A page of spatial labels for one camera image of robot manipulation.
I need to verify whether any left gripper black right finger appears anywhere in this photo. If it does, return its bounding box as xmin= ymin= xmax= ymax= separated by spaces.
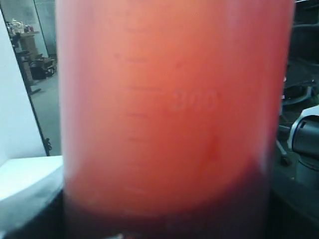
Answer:
xmin=265 ymin=192 xmax=319 ymax=239

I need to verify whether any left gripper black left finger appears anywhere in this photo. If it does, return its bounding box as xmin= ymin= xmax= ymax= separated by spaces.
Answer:
xmin=0 ymin=183 xmax=65 ymax=239

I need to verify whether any red sauce squeeze bottle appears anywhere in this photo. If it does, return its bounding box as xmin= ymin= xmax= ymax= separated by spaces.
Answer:
xmin=56 ymin=0 xmax=295 ymax=239

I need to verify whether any black vertical pole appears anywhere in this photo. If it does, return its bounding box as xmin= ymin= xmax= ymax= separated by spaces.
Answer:
xmin=0 ymin=11 xmax=49 ymax=160

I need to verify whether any grey office chair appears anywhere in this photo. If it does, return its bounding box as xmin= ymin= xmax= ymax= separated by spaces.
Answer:
xmin=275 ymin=0 xmax=319 ymax=166

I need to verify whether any cluttered background shelf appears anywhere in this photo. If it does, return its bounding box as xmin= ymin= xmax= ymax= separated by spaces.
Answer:
xmin=5 ymin=19 xmax=57 ymax=95

